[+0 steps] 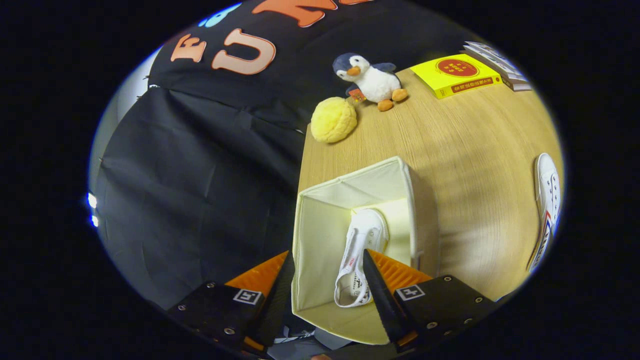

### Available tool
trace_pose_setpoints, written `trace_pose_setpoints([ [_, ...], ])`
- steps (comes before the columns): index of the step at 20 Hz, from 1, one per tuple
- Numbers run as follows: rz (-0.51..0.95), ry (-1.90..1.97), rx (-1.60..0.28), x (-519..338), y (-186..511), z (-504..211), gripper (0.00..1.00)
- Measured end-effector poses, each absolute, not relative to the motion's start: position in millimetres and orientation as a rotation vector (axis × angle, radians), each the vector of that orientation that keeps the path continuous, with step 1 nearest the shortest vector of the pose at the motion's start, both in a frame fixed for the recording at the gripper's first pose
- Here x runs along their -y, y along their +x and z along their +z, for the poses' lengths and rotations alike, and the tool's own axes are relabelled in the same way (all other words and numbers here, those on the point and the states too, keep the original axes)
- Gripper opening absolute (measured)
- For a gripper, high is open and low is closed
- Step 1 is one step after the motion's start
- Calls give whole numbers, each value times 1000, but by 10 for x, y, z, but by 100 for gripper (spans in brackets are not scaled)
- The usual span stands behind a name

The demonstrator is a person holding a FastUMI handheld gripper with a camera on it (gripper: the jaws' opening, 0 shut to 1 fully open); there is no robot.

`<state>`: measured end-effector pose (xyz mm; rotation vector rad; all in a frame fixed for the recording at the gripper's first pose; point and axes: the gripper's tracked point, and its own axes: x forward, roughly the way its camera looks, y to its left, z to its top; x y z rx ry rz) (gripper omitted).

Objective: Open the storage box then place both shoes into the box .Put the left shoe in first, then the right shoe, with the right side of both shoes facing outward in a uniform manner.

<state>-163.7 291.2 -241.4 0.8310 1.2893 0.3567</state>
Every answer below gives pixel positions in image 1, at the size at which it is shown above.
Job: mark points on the white illustrated book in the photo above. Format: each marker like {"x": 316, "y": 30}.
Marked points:
{"x": 492, "y": 56}

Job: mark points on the yellow round plush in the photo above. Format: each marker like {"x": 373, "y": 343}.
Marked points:
{"x": 333, "y": 120}

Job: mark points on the cream fabric storage box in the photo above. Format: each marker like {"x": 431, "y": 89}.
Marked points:
{"x": 325, "y": 240}

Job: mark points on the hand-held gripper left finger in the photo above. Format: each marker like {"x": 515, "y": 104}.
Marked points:
{"x": 280, "y": 305}

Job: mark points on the yellow book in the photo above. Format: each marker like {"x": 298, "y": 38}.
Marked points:
{"x": 450, "y": 75}

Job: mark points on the black backdrop cloth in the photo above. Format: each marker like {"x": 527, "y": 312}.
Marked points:
{"x": 200, "y": 175}

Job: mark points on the penguin plush toy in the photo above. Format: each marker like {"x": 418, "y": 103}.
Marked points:
{"x": 375, "y": 82}

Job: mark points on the white canvas shoe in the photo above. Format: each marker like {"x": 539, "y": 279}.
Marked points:
{"x": 365, "y": 235}
{"x": 547, "y": 200}

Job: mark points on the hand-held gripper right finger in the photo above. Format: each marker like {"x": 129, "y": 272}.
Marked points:
{"x": 385, "y": 305}

